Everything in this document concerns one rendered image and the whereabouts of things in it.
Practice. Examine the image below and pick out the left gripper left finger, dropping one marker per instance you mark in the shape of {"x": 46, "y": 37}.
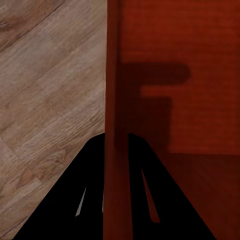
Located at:
{"x": 53, "y": 218}

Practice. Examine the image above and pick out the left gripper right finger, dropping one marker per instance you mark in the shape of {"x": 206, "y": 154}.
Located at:
{"x": 178, "y": 218}

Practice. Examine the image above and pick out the storage box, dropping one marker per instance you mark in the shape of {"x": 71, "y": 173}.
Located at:
{"x": 173, "y": 78}

